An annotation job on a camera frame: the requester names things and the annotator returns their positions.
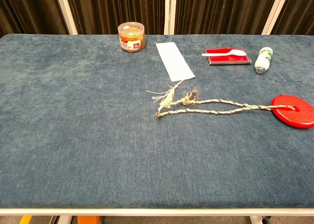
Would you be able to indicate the red rectangular tray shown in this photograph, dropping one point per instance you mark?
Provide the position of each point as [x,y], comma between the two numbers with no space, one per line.
[228,59]

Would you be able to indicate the yellow floor tape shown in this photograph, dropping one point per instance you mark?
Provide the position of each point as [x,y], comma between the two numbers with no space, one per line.
[25,219]

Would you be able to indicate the dark brown curtain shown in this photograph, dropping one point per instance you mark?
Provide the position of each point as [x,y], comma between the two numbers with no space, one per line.
[117,6]

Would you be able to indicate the white partition frame post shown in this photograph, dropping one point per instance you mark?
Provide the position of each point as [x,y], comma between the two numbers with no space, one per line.
[273,12]
[66,10]
[170,10]

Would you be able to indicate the clear jar with orange contents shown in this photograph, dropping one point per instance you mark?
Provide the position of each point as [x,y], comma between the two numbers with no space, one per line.
[131,37]

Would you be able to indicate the orange object under table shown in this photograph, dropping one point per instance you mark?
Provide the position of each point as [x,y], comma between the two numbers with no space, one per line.
[88,219]

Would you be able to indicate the small white green bottle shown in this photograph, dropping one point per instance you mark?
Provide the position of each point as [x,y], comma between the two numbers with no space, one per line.
[263,60]

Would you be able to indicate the white plastic spoon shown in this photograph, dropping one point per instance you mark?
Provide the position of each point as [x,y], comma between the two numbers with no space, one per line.
[228,53]

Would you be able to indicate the red disc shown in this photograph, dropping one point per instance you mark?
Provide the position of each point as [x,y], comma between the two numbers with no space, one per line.
[294,116]

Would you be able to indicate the blue textured table cloth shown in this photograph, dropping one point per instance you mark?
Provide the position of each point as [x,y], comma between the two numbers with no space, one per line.
[122,135]

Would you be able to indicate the white bookmark with tassel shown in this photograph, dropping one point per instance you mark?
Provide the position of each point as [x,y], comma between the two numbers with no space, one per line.
[174,61]

